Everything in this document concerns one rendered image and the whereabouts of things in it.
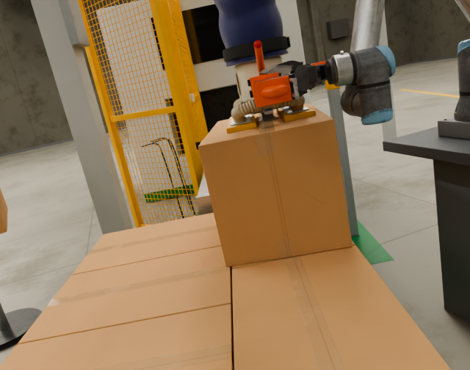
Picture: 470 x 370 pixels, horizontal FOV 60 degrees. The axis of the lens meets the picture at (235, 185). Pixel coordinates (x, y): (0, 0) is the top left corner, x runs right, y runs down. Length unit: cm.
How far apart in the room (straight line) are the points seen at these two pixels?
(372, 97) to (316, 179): 28
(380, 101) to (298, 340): 70
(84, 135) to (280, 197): 170
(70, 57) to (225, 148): 165
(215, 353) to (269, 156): 56
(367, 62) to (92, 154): 189
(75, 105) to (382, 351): 223
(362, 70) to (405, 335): 70
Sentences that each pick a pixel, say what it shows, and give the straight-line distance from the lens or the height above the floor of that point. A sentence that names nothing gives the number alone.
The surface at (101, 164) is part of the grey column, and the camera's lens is 269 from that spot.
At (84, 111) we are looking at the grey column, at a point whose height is 109.
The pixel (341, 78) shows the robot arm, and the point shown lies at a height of 105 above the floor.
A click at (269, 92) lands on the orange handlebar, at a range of 82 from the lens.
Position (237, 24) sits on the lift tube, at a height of 127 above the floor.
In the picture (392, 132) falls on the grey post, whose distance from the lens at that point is 507.
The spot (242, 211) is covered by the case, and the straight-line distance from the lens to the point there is 124.
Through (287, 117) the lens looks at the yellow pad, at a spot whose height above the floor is 96.
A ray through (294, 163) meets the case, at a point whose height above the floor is 84.
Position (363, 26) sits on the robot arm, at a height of 118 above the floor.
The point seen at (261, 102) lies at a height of 106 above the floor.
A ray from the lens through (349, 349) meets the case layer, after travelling 92.
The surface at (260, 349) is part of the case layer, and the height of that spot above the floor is 54.
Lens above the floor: 112
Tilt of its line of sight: 15 degrees down
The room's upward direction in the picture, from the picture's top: 12 degrees counter-clockwise
